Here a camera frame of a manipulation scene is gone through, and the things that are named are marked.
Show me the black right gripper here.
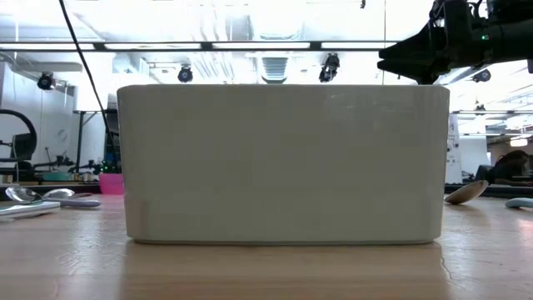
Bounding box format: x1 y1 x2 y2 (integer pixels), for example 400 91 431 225
376 0 476 85

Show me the red handle spoon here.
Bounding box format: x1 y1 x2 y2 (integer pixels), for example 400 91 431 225
443 179 490 206

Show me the light blue handle spoon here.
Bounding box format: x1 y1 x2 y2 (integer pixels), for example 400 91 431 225
504 197 533 210

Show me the grey plastic bin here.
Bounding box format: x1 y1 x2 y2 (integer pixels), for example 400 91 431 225
116 84 451 246

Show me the purple handle spoon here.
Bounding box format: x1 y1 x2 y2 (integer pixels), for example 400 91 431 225
4 185 102 209

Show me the white banner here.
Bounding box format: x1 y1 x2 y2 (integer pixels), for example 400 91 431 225
446 114 463 185

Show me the person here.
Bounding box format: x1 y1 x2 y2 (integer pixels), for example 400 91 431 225
474 149 533 188

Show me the grey ceiling vent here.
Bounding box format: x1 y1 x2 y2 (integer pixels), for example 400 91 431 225
261 56 289 86

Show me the black ceiling beam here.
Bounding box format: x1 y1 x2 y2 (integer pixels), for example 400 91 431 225
0 40 396 53

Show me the pink plastic bowl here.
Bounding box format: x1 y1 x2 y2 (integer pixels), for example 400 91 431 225
98 172 125 196

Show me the black stand pole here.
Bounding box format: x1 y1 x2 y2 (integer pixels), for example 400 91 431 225
73 109 107 176

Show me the teal box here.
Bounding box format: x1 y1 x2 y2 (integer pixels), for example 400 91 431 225
41 171 72 183

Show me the all silver metal spoon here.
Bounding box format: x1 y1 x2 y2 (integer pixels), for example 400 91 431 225
41 187 95 199

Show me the black computer monitor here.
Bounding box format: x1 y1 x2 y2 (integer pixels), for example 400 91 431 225
12 132 37 163

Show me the black aluminium table frame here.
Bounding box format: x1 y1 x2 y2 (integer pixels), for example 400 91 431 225
0 182 533 202

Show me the black cable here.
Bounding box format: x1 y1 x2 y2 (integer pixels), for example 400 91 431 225
57 0 122 175

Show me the thick black hose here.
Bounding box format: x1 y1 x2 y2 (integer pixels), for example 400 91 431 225
0 108 38 163

